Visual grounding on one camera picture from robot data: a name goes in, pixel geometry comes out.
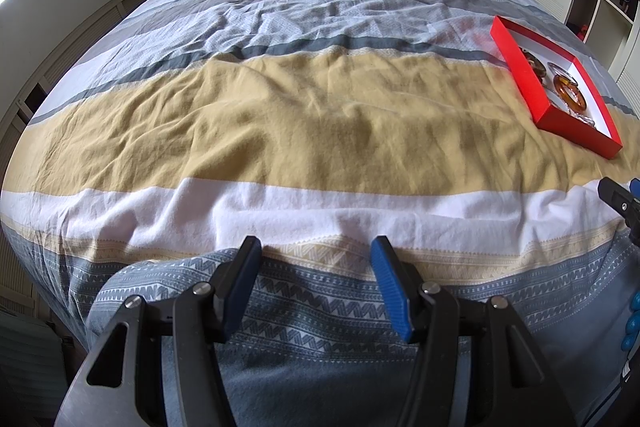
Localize white open shelf unit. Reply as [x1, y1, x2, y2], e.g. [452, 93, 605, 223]
[582, 0, 640, 108]

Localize person's grey blue trousers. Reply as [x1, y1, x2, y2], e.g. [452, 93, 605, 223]
[215, 337, 481, 427]

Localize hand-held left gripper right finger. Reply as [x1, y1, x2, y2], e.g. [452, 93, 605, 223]
[370, 235, 588, 427]

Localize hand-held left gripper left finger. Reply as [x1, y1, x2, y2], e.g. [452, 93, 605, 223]
[52, 236, 264, 427]

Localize person's right hand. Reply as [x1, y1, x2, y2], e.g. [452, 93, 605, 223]
[620, 289, 640, 354]

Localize amber bangle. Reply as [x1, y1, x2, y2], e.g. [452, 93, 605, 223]
[551, 74, 590, 113]

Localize red jewelry box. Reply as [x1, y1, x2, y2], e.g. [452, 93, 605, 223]
[490, 15, 624, 160]

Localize striped duvet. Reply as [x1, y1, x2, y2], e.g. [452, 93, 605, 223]
[0, 0, 640, 427]

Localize dark brown bangle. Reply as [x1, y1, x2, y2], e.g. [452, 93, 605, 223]
[520, 48, 550, 80]

